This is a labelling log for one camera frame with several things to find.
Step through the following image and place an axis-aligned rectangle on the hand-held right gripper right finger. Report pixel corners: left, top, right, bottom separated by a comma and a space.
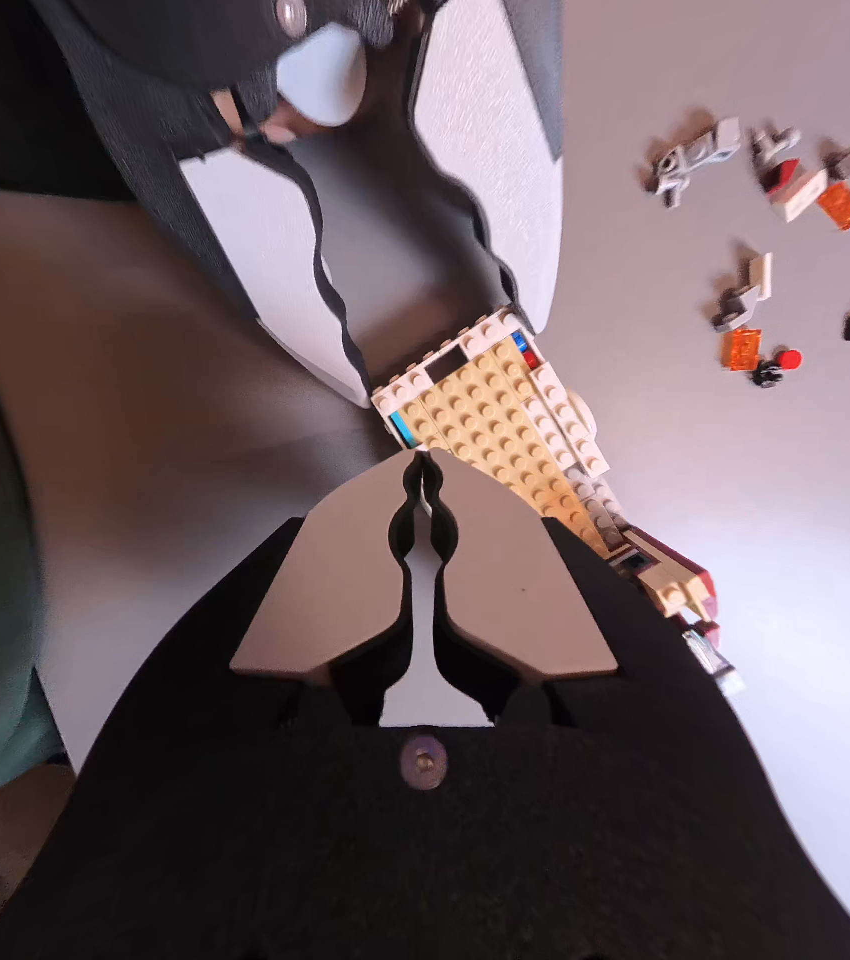
423, 448, 621, 687

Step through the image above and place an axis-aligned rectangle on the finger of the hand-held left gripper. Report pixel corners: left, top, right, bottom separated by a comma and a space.
408, 0, 567, 336
179, 138, 377, 411

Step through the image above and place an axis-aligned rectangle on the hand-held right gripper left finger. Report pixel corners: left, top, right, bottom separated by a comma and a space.
228, 450, 424, 687

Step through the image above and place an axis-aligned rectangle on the toy brick truck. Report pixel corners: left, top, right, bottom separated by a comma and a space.
371, 306, 744, 699

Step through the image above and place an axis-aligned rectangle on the person's left hand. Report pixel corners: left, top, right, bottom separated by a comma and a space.
209, 86, 302, 147

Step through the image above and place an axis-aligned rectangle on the white slope brick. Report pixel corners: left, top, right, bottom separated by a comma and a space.
773, 171, 831, 222

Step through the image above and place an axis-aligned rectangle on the grey bracket brick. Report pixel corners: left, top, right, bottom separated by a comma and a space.
711, 281, 763, 333

